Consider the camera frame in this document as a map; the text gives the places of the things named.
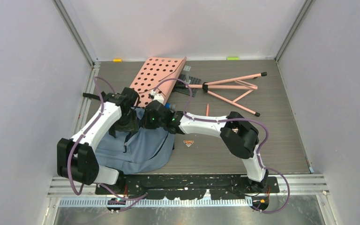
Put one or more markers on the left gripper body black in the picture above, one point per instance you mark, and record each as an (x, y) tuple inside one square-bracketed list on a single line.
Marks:
[(128, 123)]

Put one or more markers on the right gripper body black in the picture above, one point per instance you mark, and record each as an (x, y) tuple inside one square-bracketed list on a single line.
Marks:
[(150, 123)]

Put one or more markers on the blue fabric backpack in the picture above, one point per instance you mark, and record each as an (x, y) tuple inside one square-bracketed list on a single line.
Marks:
[(140, 151)]

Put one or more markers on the small orange triangle wrapper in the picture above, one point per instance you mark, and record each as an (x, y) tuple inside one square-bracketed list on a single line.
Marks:
[(188, 143)]

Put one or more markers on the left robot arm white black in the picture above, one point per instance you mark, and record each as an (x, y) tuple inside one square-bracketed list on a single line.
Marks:
[(76, 158)]

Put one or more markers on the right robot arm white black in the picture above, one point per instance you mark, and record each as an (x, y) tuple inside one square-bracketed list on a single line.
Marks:
[(238, 134)]

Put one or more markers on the blue marker pen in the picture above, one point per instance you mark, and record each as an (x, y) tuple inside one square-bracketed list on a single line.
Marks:
[(170, 106)]

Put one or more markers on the dark grey lego baseplate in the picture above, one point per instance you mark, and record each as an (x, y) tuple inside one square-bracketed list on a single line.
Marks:
[(181, 87)]

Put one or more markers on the pink perforated stand board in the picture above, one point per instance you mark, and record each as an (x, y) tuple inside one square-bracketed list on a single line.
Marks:
[(159, 73)]

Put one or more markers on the pink folding stand legs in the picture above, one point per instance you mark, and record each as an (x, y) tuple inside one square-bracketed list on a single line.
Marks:
[(237, 83)]

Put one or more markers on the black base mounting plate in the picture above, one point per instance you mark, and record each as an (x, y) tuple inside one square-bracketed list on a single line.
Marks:
[(189, 186)]

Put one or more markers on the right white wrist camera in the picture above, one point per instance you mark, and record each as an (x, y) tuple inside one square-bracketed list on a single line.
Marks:
[(155, 96)]

